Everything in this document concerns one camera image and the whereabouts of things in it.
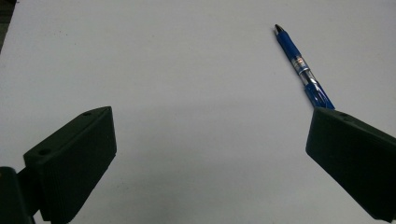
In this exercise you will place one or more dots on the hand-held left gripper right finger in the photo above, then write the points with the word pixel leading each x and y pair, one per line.
pixel 351 155

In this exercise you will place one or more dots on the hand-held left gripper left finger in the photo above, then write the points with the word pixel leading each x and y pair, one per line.
pixel 71 161

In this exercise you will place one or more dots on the blue ballpoint pen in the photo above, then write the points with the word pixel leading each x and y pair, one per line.
pixel 299 63

